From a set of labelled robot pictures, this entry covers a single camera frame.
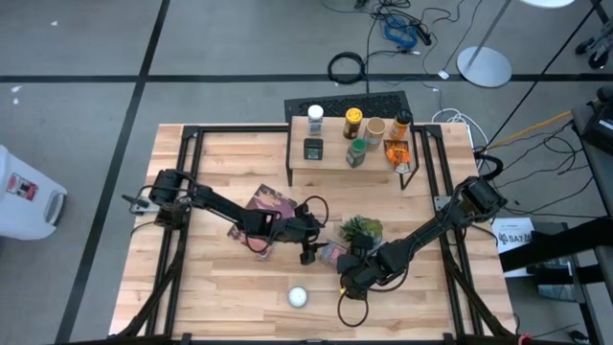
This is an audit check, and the white round disc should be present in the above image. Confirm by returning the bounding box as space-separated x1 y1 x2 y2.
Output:
519 0 577 10

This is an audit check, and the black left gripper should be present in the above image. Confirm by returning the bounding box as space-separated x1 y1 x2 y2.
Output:
275 203 329 266

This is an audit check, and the white plastic bin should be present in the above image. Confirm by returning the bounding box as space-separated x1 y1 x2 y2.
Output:
0 143 68 241

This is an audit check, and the green tin black lid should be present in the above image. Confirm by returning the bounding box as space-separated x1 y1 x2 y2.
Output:
303 137 325 161

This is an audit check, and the grey round-base floor stand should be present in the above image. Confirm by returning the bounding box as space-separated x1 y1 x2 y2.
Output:
456 0 513 89

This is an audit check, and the Yosemite landscape notebook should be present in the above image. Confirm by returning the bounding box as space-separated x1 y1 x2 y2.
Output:
226 183 299 260

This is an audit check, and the wooden shelf black frame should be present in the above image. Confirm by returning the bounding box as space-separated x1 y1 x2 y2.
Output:
285 114 420 191

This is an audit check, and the black floor mat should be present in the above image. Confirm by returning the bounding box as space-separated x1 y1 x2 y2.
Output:
284 90 414 124

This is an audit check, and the yellow cable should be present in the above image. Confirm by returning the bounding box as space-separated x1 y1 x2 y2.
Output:
488 110 574 148

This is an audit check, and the yellow-lid spice jar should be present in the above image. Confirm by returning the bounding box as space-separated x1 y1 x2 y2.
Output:
342 106 364 141

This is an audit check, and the blue cable bundle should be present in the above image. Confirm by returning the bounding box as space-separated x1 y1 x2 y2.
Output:
381 15 420 49

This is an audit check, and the succulent plant black pot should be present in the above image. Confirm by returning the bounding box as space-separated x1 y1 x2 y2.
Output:
338 215 384 248

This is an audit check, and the black coiled cable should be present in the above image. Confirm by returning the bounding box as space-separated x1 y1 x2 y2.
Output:
327 51 367 86

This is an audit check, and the white paper sign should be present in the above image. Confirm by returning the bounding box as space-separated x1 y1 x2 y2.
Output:
489 218 535 255

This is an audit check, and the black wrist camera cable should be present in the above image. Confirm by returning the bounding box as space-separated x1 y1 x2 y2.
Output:
336 289 371 329
305 194 330 227

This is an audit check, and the green-lid oregano jar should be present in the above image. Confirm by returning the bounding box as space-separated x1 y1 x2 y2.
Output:
345 138 368 169

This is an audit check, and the patterned candle tin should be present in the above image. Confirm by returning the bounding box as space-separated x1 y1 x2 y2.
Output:
286 286 309 309

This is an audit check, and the orange taco seasoning packet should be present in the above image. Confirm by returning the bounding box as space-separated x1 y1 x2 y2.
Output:
383 139 413 174

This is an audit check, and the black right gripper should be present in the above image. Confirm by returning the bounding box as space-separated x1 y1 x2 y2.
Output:
336 233 398 301

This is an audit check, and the white-lid spice jar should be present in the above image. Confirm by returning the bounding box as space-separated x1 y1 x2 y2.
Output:
306 103 325 137

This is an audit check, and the black-lid orange spice jar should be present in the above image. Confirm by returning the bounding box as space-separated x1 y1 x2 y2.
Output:
388 108 414 142

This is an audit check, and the black floor cable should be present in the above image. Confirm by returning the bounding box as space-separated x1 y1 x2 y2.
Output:
363 9 384 95

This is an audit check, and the white cable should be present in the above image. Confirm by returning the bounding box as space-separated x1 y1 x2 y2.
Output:
430 107 489 148

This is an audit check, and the gold-lid sesame jar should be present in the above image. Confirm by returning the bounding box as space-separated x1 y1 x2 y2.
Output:
362 116 387 152

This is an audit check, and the red-lid patterned tin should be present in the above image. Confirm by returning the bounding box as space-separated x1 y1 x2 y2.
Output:
318 241 349 268

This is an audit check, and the black caster base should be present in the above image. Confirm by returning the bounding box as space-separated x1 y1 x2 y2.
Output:
573 18 613 71

